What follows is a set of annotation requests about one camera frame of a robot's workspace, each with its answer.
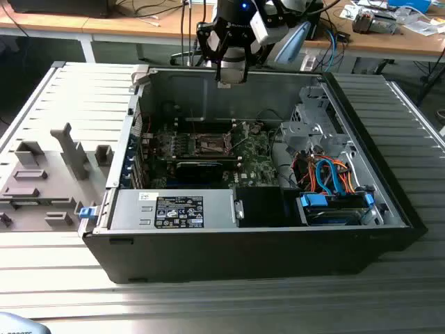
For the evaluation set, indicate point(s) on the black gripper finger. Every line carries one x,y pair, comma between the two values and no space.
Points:
201,41
246,59

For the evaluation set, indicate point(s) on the silver CPU chip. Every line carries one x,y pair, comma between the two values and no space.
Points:
231,74

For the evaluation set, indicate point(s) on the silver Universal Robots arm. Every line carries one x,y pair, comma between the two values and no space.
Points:
293,41

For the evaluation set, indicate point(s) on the CPU socket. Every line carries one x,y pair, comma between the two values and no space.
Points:
208,141

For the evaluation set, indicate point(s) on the CPU cooler heatsink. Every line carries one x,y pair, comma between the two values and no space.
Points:
363,22

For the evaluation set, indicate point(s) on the black office chair base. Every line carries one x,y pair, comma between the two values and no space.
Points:
177,57

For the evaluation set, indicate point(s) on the white plastic item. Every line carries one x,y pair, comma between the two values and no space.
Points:
308,63

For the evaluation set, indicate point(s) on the silver metal drive cage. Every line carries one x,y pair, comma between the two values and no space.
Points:
302,132

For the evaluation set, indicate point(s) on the green motherboard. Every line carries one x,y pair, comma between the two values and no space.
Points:
257,156

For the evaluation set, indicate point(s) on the wooden desk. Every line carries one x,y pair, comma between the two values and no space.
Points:
382,43
104,24

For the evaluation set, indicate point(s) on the black graphics card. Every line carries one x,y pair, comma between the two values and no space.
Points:
198,172

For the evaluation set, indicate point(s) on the black plastic shroud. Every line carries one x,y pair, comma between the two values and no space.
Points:
260,207

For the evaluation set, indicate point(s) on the black power supply label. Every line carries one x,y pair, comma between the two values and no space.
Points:
179,212

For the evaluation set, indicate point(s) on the blue box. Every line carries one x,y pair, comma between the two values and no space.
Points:
410,4

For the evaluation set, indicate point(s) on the hard disk in blue carrier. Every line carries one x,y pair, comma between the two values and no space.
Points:
330,217

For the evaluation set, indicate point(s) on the white paper documents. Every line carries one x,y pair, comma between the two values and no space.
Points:
422,26

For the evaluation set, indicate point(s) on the grey parts rack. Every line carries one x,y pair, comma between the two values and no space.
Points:
92,184

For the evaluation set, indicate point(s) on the grey power supply unit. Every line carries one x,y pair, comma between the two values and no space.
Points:
132,208

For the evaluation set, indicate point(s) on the black PC case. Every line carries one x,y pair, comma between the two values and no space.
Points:
208,254

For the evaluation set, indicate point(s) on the blue case latch clip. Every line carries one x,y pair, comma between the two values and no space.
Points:
87,213

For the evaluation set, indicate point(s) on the green RAM stick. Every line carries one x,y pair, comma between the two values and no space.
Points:
28,203

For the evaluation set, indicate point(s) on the grey rounded device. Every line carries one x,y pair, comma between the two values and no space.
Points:
17,325

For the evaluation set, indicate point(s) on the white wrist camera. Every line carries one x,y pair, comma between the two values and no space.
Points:
260,29

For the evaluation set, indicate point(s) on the silver metal bracket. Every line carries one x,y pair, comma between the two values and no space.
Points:
239,208

